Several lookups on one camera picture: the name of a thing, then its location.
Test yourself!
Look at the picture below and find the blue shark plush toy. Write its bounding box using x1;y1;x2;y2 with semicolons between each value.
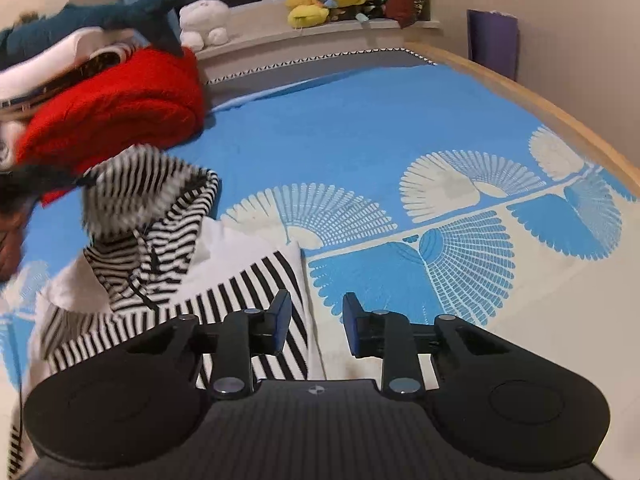
0;0;199;68

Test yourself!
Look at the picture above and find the wooden bed frame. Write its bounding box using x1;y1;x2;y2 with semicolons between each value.
404;41;640;202

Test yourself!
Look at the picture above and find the white windowsill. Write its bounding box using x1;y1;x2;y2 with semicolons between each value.
192;16;442;62

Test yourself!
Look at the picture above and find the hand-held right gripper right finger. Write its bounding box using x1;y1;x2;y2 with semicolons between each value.
342;291;508;397

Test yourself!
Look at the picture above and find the grey mattress with triangle trim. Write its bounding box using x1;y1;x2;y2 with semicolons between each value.
205;46;439;87

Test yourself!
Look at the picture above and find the blue blanket with white fans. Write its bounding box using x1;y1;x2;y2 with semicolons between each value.
0;65;635;411

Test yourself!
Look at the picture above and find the red folded blanket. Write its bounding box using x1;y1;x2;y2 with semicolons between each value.
15;45;207;207

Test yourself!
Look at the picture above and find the black white striped hooded top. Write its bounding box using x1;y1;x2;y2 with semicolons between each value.
7;144;328;466

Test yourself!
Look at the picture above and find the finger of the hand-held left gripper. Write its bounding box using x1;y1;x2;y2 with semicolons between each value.
9;164;97;200

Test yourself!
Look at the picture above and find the white plush toy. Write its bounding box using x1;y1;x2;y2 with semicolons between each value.
178;0;234;53

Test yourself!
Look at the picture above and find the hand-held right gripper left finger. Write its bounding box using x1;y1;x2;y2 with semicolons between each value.
122;289;293;401

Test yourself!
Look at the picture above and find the yellow duck plush toy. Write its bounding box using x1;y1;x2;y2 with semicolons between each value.
286;0;332;29

